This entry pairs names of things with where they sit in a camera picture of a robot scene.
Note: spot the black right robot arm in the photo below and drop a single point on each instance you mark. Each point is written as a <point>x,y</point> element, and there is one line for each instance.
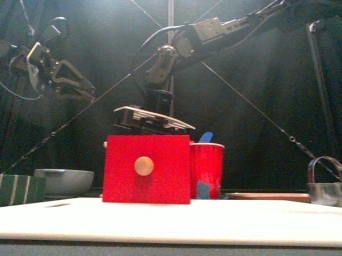
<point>249,20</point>

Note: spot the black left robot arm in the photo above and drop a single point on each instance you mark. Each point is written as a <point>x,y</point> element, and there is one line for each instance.
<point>14,56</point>

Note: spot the white cutting board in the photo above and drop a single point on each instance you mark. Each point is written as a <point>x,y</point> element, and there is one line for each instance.
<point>178,220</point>

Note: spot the red box with wooden knob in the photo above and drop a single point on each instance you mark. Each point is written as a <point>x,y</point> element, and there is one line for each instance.
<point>147,168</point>

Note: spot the red plastic cup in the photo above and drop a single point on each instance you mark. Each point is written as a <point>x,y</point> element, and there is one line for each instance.
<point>207,166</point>

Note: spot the grey bowl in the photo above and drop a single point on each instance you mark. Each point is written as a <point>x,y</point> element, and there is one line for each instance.
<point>65,181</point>

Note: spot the green white-striped box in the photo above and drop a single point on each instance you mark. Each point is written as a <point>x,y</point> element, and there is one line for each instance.
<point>20,190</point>

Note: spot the brown wooden tray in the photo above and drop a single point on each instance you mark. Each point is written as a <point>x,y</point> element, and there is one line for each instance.
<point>268,197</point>

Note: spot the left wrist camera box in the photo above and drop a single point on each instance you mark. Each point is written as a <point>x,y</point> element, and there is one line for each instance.
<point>50,33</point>

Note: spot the thin vertical frame pole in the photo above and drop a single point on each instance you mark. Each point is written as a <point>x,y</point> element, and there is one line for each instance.
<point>170,16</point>

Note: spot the metal frame pole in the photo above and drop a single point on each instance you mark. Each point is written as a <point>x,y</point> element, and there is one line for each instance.
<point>318,83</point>

